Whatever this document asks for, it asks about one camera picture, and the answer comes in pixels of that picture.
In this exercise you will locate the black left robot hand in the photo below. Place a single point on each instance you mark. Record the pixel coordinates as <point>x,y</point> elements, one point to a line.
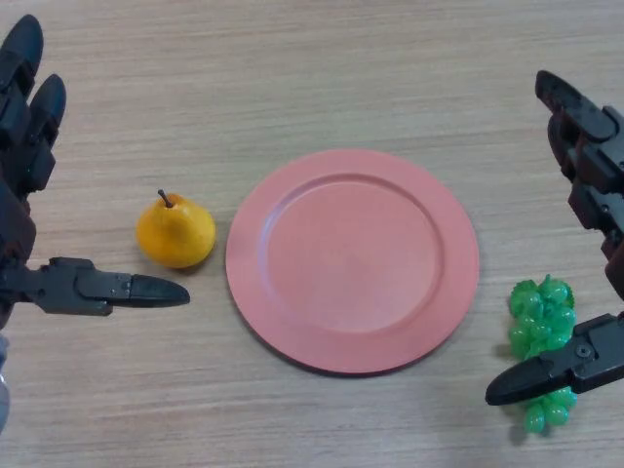
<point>29,161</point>

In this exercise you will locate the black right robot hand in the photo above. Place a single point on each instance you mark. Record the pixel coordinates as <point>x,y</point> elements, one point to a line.
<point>597,161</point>

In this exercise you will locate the yellow pear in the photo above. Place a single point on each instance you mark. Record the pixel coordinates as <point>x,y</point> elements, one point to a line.
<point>175,234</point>

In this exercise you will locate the pink round plate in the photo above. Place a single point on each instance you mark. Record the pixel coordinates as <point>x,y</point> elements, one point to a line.
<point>351,263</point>

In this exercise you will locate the green grape bunch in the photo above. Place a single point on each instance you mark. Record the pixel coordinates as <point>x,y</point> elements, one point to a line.
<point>541,312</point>

